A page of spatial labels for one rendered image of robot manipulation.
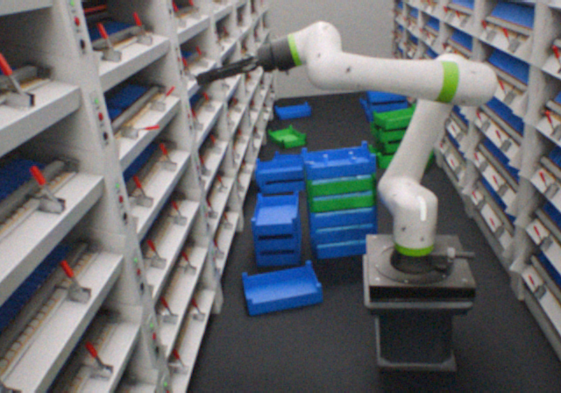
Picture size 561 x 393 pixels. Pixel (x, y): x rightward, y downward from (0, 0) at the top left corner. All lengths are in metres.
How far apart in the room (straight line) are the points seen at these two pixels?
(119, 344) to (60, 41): 0.67
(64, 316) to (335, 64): 0.87
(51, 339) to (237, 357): 1.03
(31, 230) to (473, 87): 1.14
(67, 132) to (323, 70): 0.64
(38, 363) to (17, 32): 0.62
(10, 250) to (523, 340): 1.65
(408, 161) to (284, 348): 0.80
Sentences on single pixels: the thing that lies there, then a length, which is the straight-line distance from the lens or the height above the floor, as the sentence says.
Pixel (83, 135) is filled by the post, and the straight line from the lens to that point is 1.18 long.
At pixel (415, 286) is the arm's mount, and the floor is 0.34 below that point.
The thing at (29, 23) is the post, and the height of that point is 1.21.
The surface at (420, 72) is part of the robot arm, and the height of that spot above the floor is 0.96.
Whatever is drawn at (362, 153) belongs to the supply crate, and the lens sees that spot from 2.48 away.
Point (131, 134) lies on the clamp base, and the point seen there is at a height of 0.90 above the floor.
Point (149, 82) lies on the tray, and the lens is 1.84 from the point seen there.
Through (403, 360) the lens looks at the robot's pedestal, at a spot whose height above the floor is 0.03.
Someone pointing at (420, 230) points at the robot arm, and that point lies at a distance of 1.64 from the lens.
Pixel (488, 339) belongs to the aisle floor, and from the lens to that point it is 2.04.
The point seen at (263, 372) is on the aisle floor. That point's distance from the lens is 1.90.
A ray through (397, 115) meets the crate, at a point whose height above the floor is 0.26.
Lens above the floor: 1.27
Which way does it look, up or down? 23 degrees down
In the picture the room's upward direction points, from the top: 6 degrees counter-clockwise
